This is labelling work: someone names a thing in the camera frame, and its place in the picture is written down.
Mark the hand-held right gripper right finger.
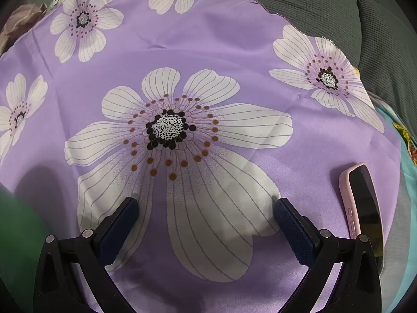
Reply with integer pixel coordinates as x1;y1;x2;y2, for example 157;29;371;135
273;197;382;313

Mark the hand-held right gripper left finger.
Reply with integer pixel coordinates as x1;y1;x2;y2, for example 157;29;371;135
38;197;140;313

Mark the green plate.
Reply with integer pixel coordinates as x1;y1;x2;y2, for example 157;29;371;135
0;186;48;300

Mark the smartphone in pink case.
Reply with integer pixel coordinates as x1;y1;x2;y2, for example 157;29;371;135
339;162;388;273

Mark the teal printed blanket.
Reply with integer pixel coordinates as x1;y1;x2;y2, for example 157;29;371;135
373;68;417;300

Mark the purple floral tablecloth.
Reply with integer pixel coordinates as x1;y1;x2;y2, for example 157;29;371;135
0;0;404;313

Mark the grey sofa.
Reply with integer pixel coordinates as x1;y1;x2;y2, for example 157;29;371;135
195;0;417;131

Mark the crumpled pink cloth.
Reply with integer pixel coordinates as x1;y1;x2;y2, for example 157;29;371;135
0;3;46;53

